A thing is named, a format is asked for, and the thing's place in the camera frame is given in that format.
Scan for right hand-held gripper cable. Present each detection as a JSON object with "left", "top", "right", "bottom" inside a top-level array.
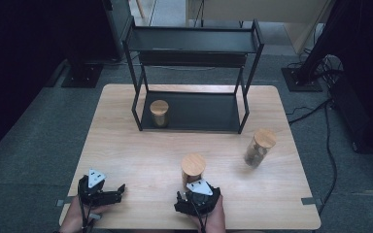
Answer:
[{"left": 187, "top": 193, "right": 209, "bottom": 233}]

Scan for black equipment box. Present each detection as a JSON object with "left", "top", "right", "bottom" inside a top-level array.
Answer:
[{"left": 328, "top": 73, "right": 373, "bottom": 157}]

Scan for black square stand base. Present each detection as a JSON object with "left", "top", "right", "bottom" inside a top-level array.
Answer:
[
  {"left": 281, "top": 66, "right": 323, "bottom": 93},
  {"left": 61, "top": 62, "right": 104, "bottom": 89}
]

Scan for tall jar with brown contents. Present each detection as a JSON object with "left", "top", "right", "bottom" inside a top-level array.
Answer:
[{"left": 243, "top": 127, "right": 278, "bottom": 169}]

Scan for person's left hand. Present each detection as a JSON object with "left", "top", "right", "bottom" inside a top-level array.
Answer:
[{"left": 58, "top": 195, "right": 104, "bottom": 233}]

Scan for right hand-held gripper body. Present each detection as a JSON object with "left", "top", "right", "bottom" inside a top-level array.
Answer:
[{"left": 174, "top": 179, "right": 221, "bottom": 217}]

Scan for bundle of black cables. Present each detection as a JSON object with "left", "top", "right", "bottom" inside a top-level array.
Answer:
[{"left": 317, "top": 53, "right": 345, "bottom": 89}]

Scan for medium jar with beige contents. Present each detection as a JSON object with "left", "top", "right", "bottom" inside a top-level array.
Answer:
[{"left": 180, "top": 152, "right": 207, "bottom": 188}]

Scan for beige wooden board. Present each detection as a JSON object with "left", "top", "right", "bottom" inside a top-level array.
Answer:
[{"left": 186, "top": 0, "right": 335, "bottom": 54}]

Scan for short jar with green beans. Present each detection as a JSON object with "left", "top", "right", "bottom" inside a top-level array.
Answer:
[{"left": 149, "top": 99, "right": 170, "bottom": 128}]

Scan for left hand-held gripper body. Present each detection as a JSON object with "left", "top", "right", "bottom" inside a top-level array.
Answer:
[{"left": 77, "top": 168, "right": 114, "bottom": 209}]

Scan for grey tape strip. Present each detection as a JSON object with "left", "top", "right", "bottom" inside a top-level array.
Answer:
[
  {"left": 300, "top": 196, "right": 324, "bottom": 207},
  {"left": 55, "top": 196, "right": 75, "bottom": 208}
]

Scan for person's right hand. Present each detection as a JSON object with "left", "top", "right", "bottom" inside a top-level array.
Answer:
[{"left": 189, "top": 193, "right": 227, "bottom": 233}]

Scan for dark metal stand column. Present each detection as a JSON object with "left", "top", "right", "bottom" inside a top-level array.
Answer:
[{"left": 101, "top": 0, "right": 134, "bottom": 62}]

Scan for left hand-held gripper cable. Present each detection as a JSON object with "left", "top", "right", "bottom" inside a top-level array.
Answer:
[{"left": 78, "top": 181, "right": 95, "bottom": 233}]

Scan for hand-held gripper cable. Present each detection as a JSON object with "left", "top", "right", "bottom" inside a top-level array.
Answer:
[
  {"left": 78, "top": 181, "right": 95, "bottom": 233},
  {"left": 187, "top": 193, "right": 209, "bottom": 233}
]

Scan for long black floor cable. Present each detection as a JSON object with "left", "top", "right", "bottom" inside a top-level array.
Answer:
[{"left": 286, "top": 98, "right": 338, "bottom": 215}]

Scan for black metal shelf rack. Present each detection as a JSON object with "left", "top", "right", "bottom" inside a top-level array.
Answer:
[{"left": 121, "top": 18, "right": 265, "bottom": 135}]

